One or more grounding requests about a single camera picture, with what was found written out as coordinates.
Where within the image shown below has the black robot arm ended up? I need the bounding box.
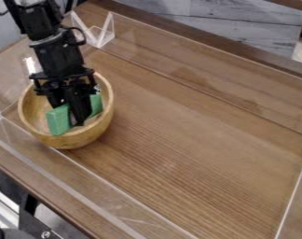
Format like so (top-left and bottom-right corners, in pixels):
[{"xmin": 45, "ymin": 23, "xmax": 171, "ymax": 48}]
[{"xmin": 4, "ymin": 0, "xmax": 96, "ymax": 126}]

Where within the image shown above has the brown wooden bowl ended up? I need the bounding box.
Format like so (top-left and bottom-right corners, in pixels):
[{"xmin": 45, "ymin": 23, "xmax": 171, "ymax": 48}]
[{"xmin": 17, "ymin": 72, "xmax": 115, "ymax": 149}]

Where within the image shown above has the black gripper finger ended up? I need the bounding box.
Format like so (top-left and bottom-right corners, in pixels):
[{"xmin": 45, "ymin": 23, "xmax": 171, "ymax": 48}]
[
  {"xmin": 47, "ymin": 89, "xmax": 65, "ymax": 108},
  {"xmin": 65, "ymin": 88, "xmax": 92, "ymax": 126}
]

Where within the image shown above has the green rectangular block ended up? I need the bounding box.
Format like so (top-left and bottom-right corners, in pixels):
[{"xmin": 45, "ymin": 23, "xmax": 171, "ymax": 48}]
[{"xmin": 45, "ymin": 93, "xmax": 104, "ymax": 136}]

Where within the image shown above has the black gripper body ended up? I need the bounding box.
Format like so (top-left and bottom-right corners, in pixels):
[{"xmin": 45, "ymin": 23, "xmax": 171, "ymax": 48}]
[{"xmin": 28, "ymin": 27, "xmax": 96, "ymax": 97}]

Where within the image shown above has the clear acrylic corner bracket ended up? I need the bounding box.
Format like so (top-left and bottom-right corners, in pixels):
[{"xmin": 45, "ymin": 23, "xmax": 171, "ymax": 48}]
[{"xmin": 69, "ymin": 11, "xmax": 115, "ymax": 49}]

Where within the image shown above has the black table leg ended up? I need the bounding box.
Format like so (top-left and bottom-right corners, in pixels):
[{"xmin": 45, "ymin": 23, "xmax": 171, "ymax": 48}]
[{"xmin": 19, "ymin": 194, "xmax": 39, "ymax": 230}]

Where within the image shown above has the clear acrylic tray wall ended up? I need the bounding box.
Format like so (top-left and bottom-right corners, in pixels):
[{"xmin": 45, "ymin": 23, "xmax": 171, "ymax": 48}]
[{"xmin": 0, "ymin": 4, "xmax": 302, "ymax": 239}]

